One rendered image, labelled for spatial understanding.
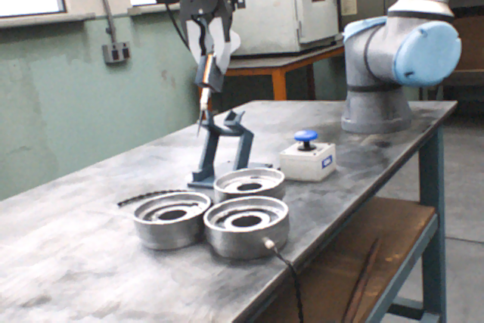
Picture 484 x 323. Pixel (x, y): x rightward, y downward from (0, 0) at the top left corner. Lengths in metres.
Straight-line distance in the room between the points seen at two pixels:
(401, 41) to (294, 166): 0.30
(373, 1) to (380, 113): 3.47
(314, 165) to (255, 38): 2.26
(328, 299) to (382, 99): 0.42
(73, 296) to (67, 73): 1.97
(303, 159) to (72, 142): 1.82
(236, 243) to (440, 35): 0.55
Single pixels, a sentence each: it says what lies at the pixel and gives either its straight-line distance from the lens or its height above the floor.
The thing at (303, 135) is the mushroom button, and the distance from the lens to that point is 0.84.
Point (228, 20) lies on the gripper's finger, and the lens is 0.82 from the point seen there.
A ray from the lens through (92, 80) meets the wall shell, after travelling 2.61.
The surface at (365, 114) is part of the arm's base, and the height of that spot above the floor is 0.84.
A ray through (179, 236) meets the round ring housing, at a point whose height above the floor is 0.82.
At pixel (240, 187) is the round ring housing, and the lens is 0.77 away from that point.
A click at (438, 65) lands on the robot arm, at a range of 0.98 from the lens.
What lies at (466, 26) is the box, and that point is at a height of 0.76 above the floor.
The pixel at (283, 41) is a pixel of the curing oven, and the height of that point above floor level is 0.87.
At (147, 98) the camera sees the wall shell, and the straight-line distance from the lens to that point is 2.86.
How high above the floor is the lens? 1.09
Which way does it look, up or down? 15 degrees down
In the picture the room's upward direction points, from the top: 7 degrees counter-clockwise
